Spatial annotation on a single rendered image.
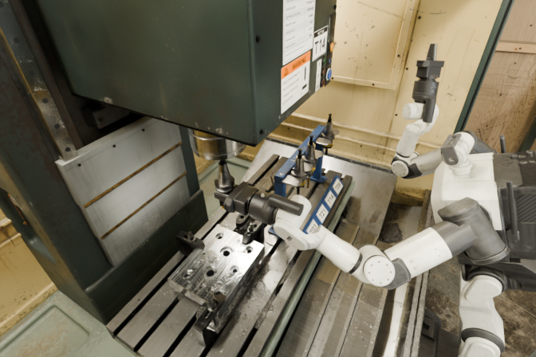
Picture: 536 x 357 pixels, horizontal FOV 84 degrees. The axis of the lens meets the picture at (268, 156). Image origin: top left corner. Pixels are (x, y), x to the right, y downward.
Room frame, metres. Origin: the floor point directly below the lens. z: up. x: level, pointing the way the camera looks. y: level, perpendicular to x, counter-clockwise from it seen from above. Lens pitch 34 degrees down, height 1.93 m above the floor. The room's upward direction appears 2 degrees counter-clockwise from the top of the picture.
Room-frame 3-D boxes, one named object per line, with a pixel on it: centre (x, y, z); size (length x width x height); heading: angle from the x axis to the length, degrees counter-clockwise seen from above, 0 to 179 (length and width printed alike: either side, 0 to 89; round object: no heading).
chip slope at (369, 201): (1.30, -0.19, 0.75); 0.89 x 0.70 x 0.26; 60
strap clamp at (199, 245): (0.80, 0.32, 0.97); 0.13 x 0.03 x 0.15; 60
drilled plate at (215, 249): (0.71, 0.19, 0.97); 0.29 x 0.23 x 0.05; 150
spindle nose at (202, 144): (0.74, 0.14, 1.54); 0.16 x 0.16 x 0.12
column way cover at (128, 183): (0.96, 0.52, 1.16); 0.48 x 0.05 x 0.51; 150
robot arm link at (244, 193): (0.68, 0.05, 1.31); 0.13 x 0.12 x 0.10; 148
